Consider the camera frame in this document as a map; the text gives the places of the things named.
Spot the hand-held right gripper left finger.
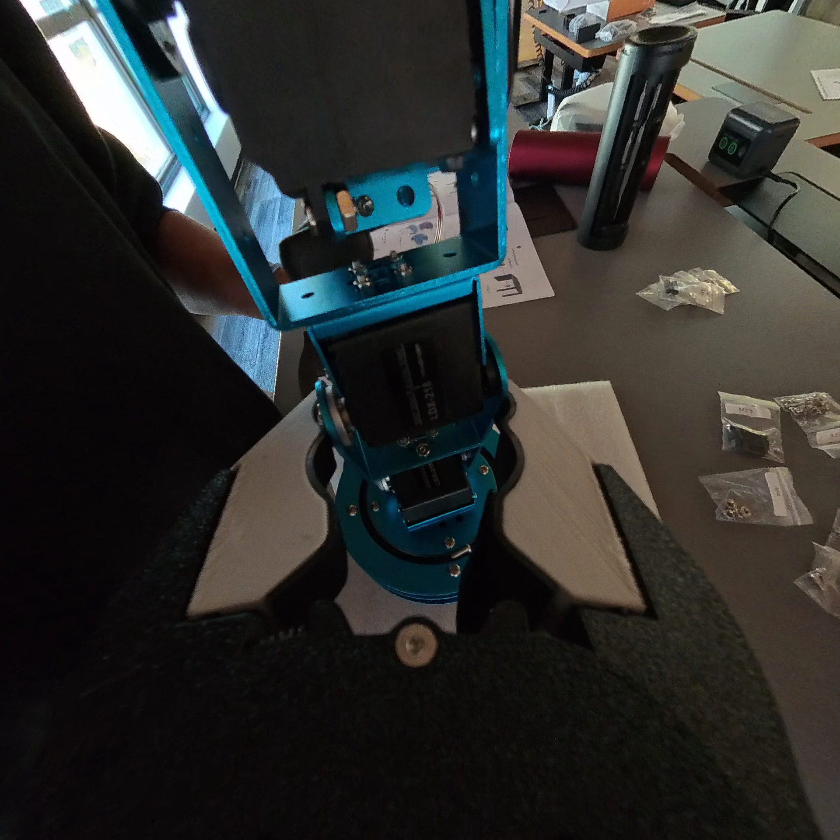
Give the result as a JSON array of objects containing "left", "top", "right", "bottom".
[{"left": 187, "top": 392, "right": 345, "bottom": 621}]

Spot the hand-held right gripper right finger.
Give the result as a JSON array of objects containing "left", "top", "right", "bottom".
[{"left": 489, "top": 382, "right": 658, "bottom": 621}]

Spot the blue toy robot arm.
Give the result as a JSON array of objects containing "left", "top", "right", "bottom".
[{"left": 98, "top": 0, "right": 514, "bottom": 605}]

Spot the person's left forearm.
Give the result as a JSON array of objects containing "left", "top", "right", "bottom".
[{"left": 98, "top": 128, "right": 280, "bottom": 324}]

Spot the dark grey desk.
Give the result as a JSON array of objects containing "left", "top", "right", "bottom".
[{"left": 272, "top": 98, "right": 840, "bottom": 840}]

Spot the black desk pad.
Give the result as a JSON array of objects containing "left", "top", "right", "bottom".
[{"left": 725, "top": 172, "right": 840, "bottom": 298}]

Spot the white foam sheet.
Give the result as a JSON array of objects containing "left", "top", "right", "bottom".
[{"left": 331, "top": 379, "right": 662, "bottom": 639}]

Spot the row of clear parts packets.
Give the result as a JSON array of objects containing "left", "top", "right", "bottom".
[{"left": 697, "top": 390, "right": 840, "bottom": 619}]

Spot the small clear screw bag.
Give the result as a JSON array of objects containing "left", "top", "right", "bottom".
[{"left": 635, "top": 266, "right": 740, "bottom": 314}]

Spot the printed instruction sheet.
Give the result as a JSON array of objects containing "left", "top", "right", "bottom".
[{"left": 367, "top": 172, "right": 556, "bottom": 306}]

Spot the dark red roll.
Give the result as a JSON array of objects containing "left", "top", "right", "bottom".
[{"left": 507, "top": 129, "right": 673, "bottom": 193}]

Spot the black cylindrical tube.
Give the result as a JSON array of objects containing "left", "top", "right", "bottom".
[{"left": 576, "top": 25, "right": 698, "bottom": 252}]

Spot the white plastic bag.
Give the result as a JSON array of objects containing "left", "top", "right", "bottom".
[{"left": 550, "top": 88, "right": 685, "bottom": 135}]

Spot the black box with green lights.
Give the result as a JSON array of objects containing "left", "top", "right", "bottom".
[{"left": 707, "top": 101, "right": 802, "bottom": 179}]

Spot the large window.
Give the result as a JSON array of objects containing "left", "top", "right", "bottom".
[{"left": 36, "top": 0, "right": 240, "bottom": 211}]

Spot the grey table with wooden edge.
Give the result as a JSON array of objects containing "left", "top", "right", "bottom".
[{"left": 675, "top": 10, "right": 840, "bottom": 148}]

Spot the black desk cable hatch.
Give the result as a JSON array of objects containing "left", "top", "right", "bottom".
[{"left": 513, "top": 187, "right": 580, "bottom": 238}]

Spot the black power cable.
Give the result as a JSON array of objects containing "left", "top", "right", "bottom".
[{"left": 764, "top": 169, "right": 840, "bottom": 277}]

